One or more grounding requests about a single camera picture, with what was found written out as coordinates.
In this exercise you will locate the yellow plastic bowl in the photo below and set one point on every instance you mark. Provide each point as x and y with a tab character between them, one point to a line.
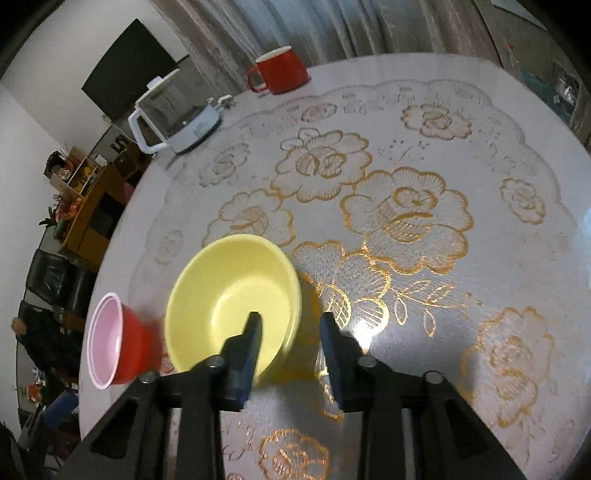
215	293

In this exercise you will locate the white electric kettle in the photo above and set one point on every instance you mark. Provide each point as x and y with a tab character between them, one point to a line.
171	115

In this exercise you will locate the black television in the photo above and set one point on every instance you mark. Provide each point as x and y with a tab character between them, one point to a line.
121	76

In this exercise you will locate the red mug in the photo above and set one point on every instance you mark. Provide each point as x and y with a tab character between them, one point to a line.
278	71

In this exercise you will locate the black leather chair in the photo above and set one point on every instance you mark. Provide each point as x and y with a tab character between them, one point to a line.
61	283

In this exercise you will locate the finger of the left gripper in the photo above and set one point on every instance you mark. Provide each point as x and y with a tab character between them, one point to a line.
60	409

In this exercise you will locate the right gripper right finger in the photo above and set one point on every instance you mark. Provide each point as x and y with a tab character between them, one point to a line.
413	427

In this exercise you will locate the wooden cabinet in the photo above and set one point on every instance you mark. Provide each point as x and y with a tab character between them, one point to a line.
91	199

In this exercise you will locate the red plastic bowl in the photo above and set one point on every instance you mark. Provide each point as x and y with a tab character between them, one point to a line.
118	344

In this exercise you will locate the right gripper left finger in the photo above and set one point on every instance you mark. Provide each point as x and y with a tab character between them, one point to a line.
131	439

